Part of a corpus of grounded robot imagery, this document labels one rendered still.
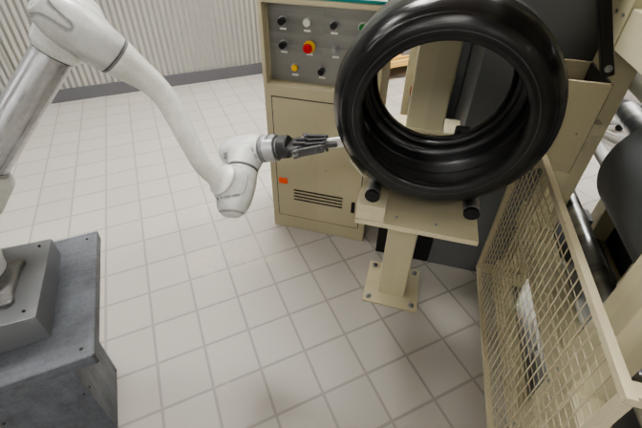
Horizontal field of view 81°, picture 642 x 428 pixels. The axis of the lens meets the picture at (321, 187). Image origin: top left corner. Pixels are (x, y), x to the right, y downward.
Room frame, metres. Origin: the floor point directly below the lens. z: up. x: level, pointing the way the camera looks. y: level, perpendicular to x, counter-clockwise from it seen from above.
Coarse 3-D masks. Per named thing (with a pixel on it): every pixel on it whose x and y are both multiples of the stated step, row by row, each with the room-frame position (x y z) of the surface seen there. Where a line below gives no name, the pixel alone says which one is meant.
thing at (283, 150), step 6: (276, 138) 1.05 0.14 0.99; (282, 138) 1.04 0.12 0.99; (288, 138) 1.05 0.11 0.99; (276, 144) 1.03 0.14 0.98; (282, 144) 1.02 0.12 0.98; (288, 144) 1.04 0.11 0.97; (276, 150) 1.02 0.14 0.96; (282, 150) 1.01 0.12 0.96; (288, 150) 1.01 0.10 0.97; (282, 156) 1.01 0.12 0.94; (288, 156) 1.02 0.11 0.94
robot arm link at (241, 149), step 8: (240, 136) 1.09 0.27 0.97; (248, 136) 1.08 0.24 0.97; (256, 136) 1.08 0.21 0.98; (224, 144) 1.08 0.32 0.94; (232, 144) 1.06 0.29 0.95; (240, 144) 1.05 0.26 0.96; (248, 144) 1.04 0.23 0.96; (256, 144) 1.04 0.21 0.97; (224, 152) 1.06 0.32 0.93; (232, 152) 1.03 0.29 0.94; (240, 152) 1.02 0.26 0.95; (248, 152) 1.02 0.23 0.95; (256, 152) 1.03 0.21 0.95; (224, 160) 1.05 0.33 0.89; (232, 160) 1.00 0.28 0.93; (240, 160) 1.00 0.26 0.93; (248, 160) 1.00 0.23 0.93; (256, 160) 1.02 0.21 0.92; (256, 168) 1.01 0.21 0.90
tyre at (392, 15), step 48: (432, 0) 0.87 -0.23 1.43; (480, 0) 0.85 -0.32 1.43; (384, 48) 0.86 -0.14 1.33; (528, 48) 0.79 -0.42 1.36; (336, 96) 0.92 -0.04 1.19; (528, 96) 0.78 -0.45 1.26; (384, 144) 1.08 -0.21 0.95; (432, 144) 1.08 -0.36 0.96; (480, 144) 1.03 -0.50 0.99; (528, 144) 0.77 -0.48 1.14; (432, 192) 0.82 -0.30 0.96; (480, 192) 0.79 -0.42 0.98
